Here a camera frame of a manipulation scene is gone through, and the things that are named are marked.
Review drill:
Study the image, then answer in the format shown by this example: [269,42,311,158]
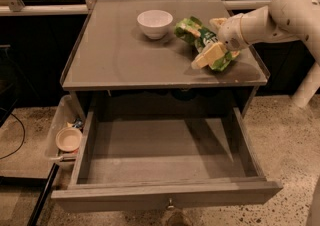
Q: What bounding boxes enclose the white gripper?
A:
[191,13,249,70]

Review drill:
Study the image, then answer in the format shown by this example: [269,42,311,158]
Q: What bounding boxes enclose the green rice chip bag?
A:
[174,16,240,72]

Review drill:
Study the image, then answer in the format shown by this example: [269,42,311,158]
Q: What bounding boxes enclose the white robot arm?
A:
[194,0,320,226]

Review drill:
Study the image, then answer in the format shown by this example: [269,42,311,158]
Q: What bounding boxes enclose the open grey top drawer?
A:
[52,93,282,212]

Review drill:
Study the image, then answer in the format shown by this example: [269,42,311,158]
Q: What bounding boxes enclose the white ceramic bowl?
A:
[137,10,173,40]

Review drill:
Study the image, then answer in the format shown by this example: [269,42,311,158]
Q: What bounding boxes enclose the grey wooden cabinet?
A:
[59,0,270,124]

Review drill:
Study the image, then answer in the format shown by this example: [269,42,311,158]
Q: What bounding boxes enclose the blue item in bin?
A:
[72,119,83,129]

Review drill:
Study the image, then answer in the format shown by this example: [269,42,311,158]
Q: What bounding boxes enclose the small beige bowl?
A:
[55,127,82,152]

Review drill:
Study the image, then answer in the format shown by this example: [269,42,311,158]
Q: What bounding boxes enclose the clear plastic bin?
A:
[45,95,80,169]

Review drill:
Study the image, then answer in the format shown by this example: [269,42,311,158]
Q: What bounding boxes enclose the metal drawer handle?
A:
[166,198,175,210]

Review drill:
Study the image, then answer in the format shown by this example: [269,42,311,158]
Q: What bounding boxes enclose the black cable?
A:
[0,108,26,160]

